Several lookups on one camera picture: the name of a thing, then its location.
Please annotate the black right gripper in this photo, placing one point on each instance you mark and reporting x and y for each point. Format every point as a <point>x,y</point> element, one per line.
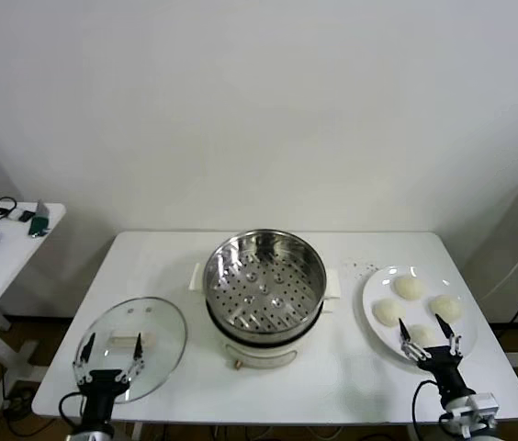
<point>445,369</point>

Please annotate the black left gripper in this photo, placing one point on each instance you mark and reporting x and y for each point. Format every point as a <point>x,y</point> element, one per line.
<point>98,383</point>

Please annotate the white steamed baozi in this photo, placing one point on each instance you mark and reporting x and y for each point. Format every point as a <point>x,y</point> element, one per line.
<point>422,334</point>
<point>447,305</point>
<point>388,312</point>
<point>409,288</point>

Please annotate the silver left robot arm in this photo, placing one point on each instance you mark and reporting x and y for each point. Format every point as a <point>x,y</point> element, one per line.
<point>96,434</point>

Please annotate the perforated stainless steel steamer basket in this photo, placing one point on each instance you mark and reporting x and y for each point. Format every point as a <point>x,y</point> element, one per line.
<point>224,268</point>

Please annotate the white oval plate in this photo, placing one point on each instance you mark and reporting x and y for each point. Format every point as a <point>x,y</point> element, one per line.
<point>424,275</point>

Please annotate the white side table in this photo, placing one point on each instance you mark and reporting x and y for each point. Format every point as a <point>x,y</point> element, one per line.
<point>6,271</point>

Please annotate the white electric cooker pot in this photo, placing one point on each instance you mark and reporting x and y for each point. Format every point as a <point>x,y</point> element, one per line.
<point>263,356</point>

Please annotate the grey upright card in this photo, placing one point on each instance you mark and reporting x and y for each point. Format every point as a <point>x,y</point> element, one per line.
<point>42,208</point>

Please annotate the small black device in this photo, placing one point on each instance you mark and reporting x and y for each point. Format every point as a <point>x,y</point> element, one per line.
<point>25,215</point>

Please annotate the small white adapter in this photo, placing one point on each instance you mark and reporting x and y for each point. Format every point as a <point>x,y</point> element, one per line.
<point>13,213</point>

